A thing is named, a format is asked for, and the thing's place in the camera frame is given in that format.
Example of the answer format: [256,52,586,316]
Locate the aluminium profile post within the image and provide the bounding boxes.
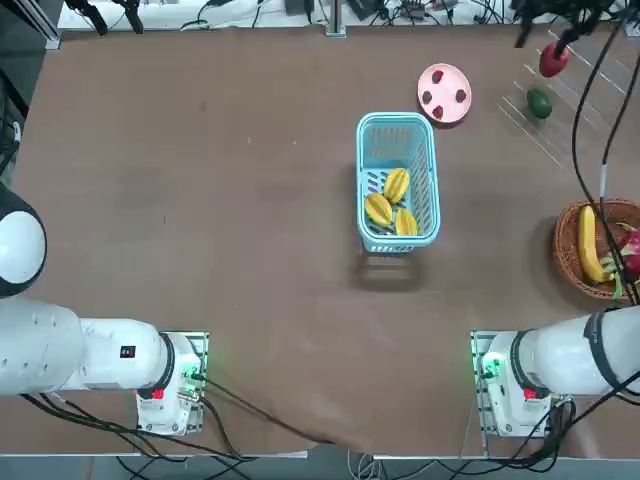
[324,0,347,37]

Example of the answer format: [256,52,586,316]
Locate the black power cable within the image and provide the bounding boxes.
[199,377,336,446]

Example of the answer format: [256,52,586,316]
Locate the pink round plate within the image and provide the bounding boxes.
[417,62,474,125]

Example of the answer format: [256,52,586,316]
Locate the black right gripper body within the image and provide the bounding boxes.
[522,0,619,19]

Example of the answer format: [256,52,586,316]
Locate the yellow banana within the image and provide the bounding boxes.
[577,205,609,284]

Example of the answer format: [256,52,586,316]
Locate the brown wicker basket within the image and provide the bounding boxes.
[553,198,640,302]

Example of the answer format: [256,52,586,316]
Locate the red apple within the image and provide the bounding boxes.
[538,41,571,78]

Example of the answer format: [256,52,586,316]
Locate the black cable with grey sleeve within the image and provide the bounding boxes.
[597,62,640,301]

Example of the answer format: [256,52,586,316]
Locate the pink dragon fruit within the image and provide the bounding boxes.
[599,222,640,304]

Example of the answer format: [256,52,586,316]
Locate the black stand leg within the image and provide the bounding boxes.
[118,0,145,34]
[67,0,109,36]

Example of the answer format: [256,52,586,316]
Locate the blue plastic basket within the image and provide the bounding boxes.
[355,111,442,253]

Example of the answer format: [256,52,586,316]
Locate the green avocado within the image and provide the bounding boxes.
[526,88,553,120]

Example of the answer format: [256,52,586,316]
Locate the aluminium corner profile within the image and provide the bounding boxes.
[9,0,62,51]

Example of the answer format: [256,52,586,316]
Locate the yellow star fruit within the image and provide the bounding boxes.
[363,192,395,227]
[394,207,419,237]
[382,167,411,205]

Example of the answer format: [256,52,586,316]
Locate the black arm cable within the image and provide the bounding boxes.
[571,9,640,306]

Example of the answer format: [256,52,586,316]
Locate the clear acrylic display stand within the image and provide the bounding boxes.
[497,27,640,166]

